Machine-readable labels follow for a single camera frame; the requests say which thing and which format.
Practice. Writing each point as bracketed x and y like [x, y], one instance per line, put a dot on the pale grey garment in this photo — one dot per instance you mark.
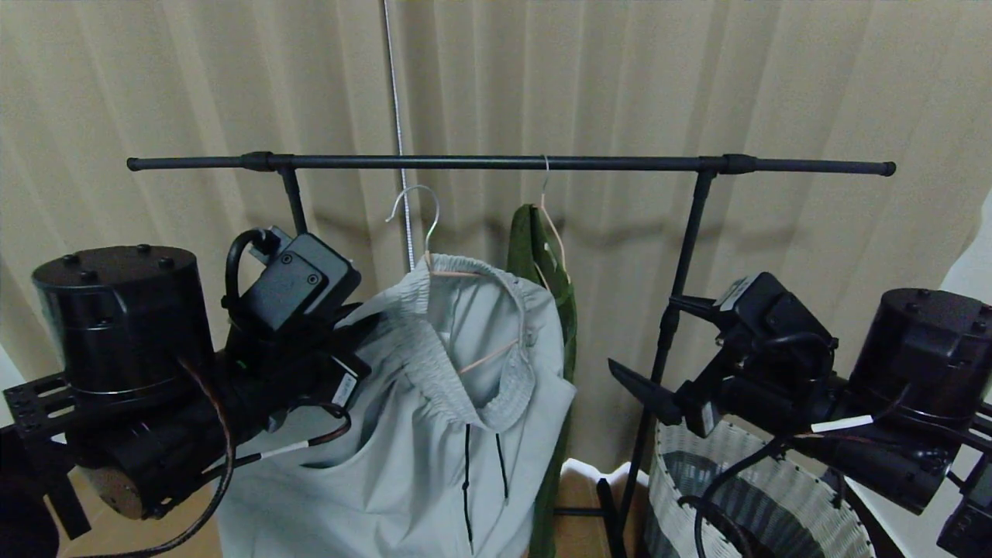
[387, 465]

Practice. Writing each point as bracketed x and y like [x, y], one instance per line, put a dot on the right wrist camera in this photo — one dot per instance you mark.
[775, 310]

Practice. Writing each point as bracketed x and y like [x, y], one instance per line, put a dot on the black clothes rack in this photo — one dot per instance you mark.
[465, 162]

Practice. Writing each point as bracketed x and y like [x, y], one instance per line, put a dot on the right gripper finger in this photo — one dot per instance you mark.
[651, 395]
[701, 304]

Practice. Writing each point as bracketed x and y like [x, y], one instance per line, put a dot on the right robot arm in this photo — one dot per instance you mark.
[922, 356]

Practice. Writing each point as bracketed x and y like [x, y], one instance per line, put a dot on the pink clothes hanger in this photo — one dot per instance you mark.
[554, 232]
[428, 248]

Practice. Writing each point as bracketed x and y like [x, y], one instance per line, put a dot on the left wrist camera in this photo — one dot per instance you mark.
[298, 283]

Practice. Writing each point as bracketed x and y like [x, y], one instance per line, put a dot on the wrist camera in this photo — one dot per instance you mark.
[775, 310]
[298, 283]

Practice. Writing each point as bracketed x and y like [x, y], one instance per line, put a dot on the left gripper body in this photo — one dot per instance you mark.
[170, 449]

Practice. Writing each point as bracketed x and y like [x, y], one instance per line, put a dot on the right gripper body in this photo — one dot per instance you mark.
[775, 403]

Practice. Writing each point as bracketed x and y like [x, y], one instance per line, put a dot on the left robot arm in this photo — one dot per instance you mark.
[124, 325]

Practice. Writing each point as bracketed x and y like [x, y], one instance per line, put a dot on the green long-sleeved shirt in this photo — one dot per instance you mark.
[531, 240]

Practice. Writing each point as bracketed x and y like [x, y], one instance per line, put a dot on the white laundry basket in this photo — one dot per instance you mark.
[775, 473]

